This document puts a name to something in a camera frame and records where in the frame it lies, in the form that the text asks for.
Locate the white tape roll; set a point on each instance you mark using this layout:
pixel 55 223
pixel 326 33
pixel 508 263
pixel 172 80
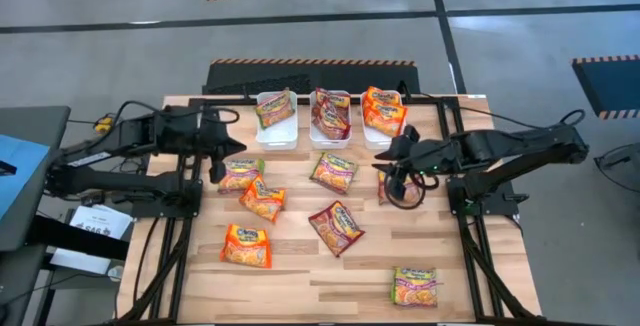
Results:
pixel 115 272

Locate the white plastic bin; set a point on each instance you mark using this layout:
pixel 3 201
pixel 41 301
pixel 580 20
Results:
pixel 330 143
pixel 277 138
pixel 380 142

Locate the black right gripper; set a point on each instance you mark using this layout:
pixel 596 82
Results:
pixel 425 155

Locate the yellow power plug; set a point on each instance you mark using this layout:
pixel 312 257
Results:
pixel 104 125

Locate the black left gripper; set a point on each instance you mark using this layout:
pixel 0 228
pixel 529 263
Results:
pixel 212 136

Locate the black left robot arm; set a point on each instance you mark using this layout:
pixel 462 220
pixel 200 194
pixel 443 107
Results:
pixel 115 183

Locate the white printed paper sheet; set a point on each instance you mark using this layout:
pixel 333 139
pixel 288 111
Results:
pixel 100 218

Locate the black aluminium table frame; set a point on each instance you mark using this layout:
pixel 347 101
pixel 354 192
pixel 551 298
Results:
pixel 225 101

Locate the blue sheet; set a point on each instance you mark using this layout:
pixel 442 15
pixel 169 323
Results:
pixel 20 191

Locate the black desk foot bar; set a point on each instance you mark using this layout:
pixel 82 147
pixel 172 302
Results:
pixel 75 238

